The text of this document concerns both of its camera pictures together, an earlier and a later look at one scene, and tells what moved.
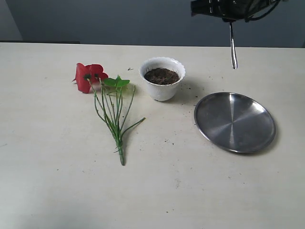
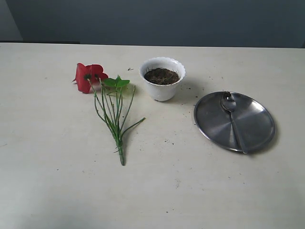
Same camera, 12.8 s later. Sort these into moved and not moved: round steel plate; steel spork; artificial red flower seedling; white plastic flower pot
Moved: steel spork
Not moved: artificial red flower seedling; round steel plate; white plastic flower pot
